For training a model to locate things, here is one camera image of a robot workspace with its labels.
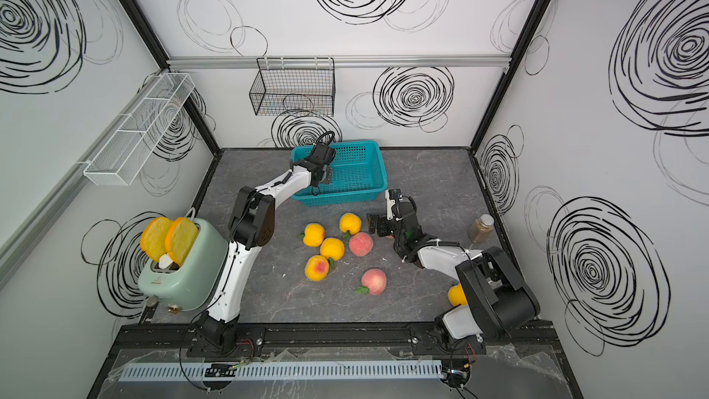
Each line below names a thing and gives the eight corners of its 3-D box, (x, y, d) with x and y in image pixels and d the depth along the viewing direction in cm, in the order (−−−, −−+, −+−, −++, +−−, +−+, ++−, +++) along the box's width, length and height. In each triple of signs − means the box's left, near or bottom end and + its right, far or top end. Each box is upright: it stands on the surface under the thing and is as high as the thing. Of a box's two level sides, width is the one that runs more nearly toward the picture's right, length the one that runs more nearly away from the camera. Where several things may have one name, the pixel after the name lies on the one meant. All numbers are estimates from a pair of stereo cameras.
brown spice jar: (470, 245, 94) (481, 230, 86) (466, 229, 98) (475, 213, 90) (485, 245, 94) (497, 230, 86) (480, 229, 98) (491, 213, 90)
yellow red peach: (306, 282, 85) (302, 275, 80) (308, 262, 89) (305, 254, 85) (328, 282, 85) (326, 275, 80) (329, 262, 89) (327, 254, 85)
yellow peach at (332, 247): (318, 252, 89) (317, 248, 87) (328, 237, 93) (327, 233, 90) (339, 263, 87) (338, 260, 85) (348, 248, 90) (348, 244, 88)
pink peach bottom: (361, 296, 83) (361, 289, 78) (361, 277, 87) (361, 269, 82) (385, 296, 83) (387, 289, 78) (384, 277, 87) (385, 269, 82)
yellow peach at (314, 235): (305, 248, 92) (302, 240, 88) (307, 231, 97) (305, 223, 92) (324, 248, 92) (322, 240, 88) (325, 231, 97) (324, 223, 92)
